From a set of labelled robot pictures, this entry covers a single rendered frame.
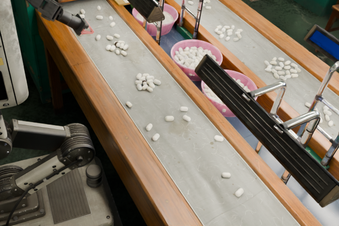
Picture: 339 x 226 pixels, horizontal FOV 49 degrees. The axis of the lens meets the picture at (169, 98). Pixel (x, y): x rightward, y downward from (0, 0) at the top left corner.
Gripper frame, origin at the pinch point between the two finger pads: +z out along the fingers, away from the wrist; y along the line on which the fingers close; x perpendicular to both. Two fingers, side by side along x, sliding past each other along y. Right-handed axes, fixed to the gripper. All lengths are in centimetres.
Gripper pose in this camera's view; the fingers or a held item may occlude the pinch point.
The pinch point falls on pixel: (92, 32)
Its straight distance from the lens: 187.1
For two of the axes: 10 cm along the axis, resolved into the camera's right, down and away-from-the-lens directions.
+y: -4.9, -6.3, 6.0
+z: 5.9, 2.7, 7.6
